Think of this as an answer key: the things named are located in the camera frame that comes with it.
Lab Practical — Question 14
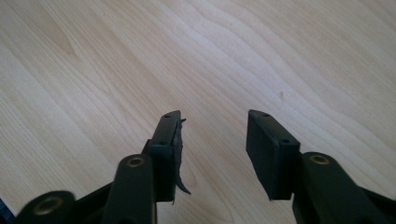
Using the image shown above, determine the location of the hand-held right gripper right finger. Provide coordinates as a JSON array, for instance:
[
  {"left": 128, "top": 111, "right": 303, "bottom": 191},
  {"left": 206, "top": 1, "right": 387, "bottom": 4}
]
[{"left": 246, "top": 109, "right": 302, "bottom": 202}]

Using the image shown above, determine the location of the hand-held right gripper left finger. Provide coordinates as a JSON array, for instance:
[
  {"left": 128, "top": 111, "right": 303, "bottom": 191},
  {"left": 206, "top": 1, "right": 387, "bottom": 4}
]
[{"left": 141, "top": 109, "right": 191, "bottom": 203}]

